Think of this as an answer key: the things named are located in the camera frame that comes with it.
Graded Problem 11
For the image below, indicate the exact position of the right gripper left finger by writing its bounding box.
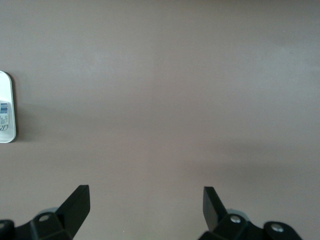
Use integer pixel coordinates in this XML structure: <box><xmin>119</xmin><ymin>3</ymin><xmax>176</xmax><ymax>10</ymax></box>
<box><xmin>0</xmin><ymin>184</ymin><xmax>91</xmax><ymax>240</ymax></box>

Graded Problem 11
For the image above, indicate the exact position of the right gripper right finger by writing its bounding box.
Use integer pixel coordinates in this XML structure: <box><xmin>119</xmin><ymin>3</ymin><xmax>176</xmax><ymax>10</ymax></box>
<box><xmin>198</xmin><ymin>186</ymin><xmax>303</xmax><ymax>240</ymax></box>

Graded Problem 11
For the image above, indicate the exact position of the beige rabbit print tray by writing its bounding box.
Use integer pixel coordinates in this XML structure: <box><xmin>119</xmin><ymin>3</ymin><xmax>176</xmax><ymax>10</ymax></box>
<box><xmin>0</xmin><ymin>70</ymin><xmax>19</xmax><ymax>144</ymax></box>

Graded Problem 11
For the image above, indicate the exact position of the brown table cover mat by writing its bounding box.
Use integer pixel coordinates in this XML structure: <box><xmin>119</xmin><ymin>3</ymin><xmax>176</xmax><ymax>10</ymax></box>
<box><xmin>0</xmin><ymin>0</ymin><xmax>320</xmax><ymax>240</ymax></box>

